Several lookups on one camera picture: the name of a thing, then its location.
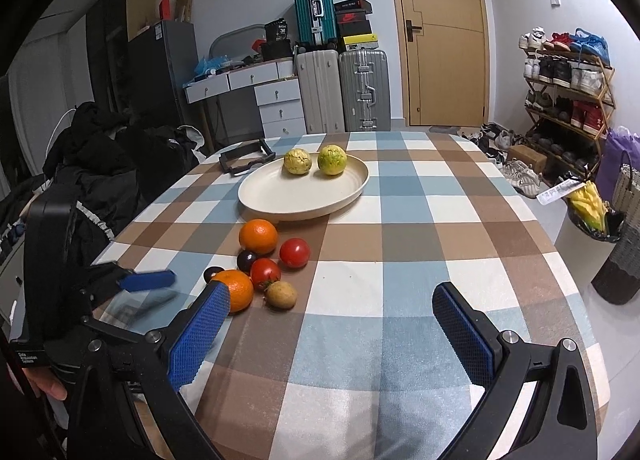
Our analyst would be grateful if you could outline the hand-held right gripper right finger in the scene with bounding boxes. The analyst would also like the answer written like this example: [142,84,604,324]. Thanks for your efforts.
[432,283,598,460]

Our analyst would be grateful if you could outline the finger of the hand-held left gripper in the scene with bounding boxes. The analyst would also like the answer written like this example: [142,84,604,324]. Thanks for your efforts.
[107,289,183,322]
[82,263,177,301]

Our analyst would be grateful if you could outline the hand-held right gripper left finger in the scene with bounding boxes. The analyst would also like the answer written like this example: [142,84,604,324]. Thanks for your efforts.
[67,283,231,460]

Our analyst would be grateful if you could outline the orange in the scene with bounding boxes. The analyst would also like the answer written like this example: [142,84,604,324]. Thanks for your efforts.
[210,269,255,313]
[238,219,279,256]

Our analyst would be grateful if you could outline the red tomato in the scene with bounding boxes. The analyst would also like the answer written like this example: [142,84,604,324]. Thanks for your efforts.
[250,258,282,291]
[279,237,311,269]

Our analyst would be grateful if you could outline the brown kiwi fruit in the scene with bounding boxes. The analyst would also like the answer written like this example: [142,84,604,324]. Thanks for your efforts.
[264,281,298,311]

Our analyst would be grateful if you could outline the cream round plate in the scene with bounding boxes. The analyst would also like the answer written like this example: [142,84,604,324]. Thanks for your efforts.
[237,153,371,222]

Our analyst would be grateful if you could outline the person's left hand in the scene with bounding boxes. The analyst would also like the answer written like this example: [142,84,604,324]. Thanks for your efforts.
[22,367,68,402]

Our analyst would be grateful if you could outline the pile of black clothes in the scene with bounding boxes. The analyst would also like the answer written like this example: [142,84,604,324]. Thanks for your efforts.
[0,101,206,261]

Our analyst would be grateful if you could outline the white trash bin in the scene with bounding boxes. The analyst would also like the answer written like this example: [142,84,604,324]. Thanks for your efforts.
[552,200,618,291]

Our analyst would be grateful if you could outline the dark woven basket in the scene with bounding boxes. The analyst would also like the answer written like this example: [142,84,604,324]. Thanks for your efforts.
[591,210,640,306]

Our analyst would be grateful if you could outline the group of loose sneakers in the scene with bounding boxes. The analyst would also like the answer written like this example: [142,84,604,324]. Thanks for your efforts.
[460,123,543,198]

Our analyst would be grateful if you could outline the white paper strip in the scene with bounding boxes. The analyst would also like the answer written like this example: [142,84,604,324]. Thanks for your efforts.
[536,179,583,206]

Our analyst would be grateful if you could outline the yellow peels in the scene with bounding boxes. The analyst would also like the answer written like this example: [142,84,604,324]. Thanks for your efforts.
[570,180,608,231]

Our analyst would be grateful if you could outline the black bin liner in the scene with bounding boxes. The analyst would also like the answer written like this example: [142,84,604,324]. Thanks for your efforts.
[567,180,626,243]

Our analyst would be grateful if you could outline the brown cardboard box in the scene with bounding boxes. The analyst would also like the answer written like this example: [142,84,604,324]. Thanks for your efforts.
[507,144,546,173]

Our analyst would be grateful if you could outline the pale yellow guava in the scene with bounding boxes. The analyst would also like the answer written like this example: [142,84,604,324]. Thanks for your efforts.
[283,147,313,176]

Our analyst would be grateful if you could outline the dark grey fridge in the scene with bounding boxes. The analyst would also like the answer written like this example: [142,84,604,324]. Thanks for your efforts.
[127,19,201,141]

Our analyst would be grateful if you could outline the white desk with drawers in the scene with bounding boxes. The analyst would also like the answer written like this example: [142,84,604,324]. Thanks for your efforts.
[184,60,307,138]

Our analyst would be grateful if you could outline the yellow green guava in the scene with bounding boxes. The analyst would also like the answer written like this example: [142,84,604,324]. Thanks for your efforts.
[317,144,348,176]

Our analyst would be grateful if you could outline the white woven tote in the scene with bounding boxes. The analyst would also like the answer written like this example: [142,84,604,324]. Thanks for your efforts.
[612,150,640,226]

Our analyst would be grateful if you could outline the light blue plastic bag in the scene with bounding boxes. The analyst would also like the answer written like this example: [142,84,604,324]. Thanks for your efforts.
[192,55,233,81]

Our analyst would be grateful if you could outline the black and tan tall cabinet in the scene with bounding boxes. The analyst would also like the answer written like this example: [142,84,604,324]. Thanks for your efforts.
[85,0,156,111]

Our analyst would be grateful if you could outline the purple bag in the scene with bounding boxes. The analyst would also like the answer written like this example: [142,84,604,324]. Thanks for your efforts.
[597,126,640,201]

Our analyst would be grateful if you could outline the grey oval mirror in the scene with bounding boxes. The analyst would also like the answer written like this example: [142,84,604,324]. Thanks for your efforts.
[209,23,266,66]

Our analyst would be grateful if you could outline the beige suitcase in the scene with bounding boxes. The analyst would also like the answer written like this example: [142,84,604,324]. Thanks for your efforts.
[295,48,346,135]

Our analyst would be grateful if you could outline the silver suitcase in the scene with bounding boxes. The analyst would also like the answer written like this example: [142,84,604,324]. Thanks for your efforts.
[338,48,392,132]

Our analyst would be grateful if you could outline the black printed box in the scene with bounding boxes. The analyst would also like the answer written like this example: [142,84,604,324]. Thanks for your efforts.
[260,19,293,61]

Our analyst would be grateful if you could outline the pile of assorted shoes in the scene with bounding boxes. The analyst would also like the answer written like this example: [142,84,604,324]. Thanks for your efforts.
[518,26,608,161]

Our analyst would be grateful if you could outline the wooden shoe rack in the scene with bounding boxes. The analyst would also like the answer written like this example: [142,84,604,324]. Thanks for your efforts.
[520,48,617,181]

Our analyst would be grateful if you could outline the yellow and black box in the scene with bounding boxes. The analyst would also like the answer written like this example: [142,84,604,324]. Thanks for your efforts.
[342,33,376,52]

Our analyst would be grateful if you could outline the teal suitcase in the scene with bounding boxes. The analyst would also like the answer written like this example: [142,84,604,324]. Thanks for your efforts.
[292,0,337,48]

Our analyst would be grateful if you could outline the black and red shoe box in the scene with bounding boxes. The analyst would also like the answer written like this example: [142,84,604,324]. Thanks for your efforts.
[334,0,373,24]

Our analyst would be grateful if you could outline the white cable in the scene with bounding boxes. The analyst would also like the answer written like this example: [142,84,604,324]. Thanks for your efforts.
[49,108,77,153]

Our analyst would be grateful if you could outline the black plastic bracket frame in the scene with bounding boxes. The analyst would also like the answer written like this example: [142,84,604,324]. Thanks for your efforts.
[219,138,277,176]

